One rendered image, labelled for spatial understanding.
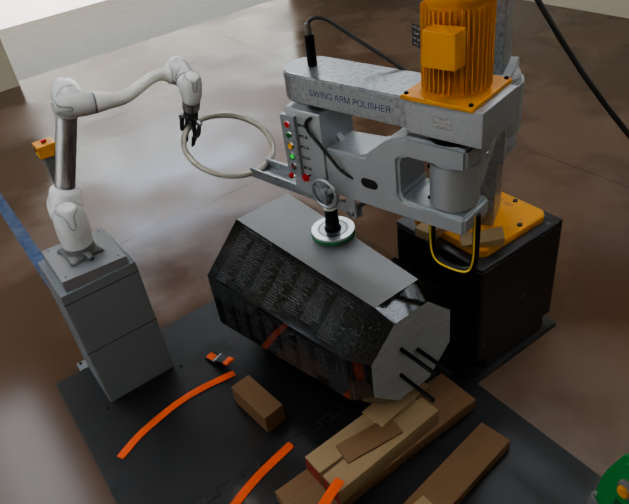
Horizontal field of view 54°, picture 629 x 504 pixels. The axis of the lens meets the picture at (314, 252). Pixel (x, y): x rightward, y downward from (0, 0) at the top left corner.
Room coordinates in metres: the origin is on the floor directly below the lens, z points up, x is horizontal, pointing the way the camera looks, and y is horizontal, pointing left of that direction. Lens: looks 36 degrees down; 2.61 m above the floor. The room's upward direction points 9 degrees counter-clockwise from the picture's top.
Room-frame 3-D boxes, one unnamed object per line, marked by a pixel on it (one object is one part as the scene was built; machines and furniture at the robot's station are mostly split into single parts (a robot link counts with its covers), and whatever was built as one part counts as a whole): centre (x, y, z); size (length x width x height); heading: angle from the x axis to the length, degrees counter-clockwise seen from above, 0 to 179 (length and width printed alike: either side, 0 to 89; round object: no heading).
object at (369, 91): (2.23, -0.35, 1.64); 0.96 x 0.25 x 0.17; 45
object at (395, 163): (2.20, -0.38, 1.33); 0.74 x 0.23 x 0.49; 45
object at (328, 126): (2.43, -0.17, 1.34); 0.36 x 0.22 x 0.45; 45
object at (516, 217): (2.60, -0.86, 0.76); 0.49 x 0.49 x 0.05; 31
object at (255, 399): (2.18, 0.41, 0.07); 0.30 x 0.12 x 0.12; 36
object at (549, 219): (2.60, -0.86, 0.37); 0.66 x 0.66 x 0.74; 31
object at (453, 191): (2.02, -0.57, 1.37); 0.19 x 0.19 x 0.20
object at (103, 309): (2.67, 1.19, 0.40); 0.50 x 0.50 x 0.80; 32
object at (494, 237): (2.36, -0.81, 0.80); 0.20 x 0.10 x 0.05; 78
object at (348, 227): (2.48, -0.11, 0.90); 0.21 x 0.21 x 0.01
